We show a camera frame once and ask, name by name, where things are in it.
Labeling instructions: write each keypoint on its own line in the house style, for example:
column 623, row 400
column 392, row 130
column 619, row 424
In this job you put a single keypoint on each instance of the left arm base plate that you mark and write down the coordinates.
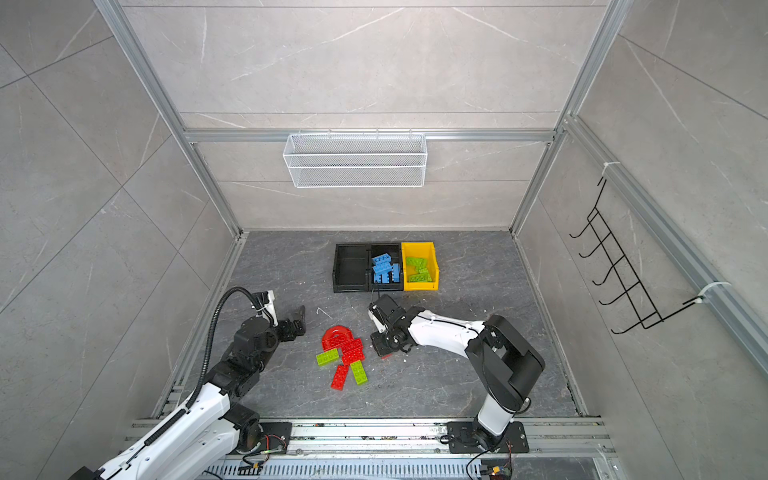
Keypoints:
column 272, row 437

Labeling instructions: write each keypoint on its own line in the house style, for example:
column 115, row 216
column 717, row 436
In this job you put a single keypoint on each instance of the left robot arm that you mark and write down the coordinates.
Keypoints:
column 211, row 422

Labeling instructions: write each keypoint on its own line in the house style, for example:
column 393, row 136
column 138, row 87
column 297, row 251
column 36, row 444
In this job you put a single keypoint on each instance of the black wire hook rack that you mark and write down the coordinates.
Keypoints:
column 621, row 269

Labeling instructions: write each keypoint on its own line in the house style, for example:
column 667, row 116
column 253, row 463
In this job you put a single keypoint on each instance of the yellow plastic bin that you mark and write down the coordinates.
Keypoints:
column 425, row 250

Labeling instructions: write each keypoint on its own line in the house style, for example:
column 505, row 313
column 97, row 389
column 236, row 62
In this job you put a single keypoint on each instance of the white wire mesh basket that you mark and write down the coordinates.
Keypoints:
column 356, row 160

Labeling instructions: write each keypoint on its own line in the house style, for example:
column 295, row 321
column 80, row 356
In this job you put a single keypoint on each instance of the black bin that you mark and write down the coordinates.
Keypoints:
column 394, row 250
column 351, row 268

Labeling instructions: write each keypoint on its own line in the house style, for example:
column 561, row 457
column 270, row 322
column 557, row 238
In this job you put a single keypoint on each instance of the red lego block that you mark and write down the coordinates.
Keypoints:
column 352, row 351

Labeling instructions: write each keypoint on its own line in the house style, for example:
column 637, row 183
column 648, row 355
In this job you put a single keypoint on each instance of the small metal hex key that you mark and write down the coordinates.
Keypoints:
column 319, row 311

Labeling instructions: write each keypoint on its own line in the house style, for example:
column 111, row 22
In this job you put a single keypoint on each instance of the red arch lego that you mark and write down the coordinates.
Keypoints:
column 335, row 337

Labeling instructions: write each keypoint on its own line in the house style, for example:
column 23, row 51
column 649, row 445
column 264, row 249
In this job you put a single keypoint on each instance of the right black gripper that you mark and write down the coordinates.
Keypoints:
column 378, row 346

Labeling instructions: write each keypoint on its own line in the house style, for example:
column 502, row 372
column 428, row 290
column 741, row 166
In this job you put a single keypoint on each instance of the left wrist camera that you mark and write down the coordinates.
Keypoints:
column 264, row 307

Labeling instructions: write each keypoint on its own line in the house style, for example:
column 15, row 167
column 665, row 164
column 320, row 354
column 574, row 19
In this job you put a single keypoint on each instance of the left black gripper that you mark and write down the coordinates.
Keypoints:
column 290, row 334

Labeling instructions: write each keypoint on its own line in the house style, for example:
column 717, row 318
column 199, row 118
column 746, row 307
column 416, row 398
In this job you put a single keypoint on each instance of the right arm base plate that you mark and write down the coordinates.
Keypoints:
column 464, row 437

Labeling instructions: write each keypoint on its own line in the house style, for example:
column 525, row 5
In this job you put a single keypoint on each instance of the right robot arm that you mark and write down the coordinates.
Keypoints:
column 507, row 365

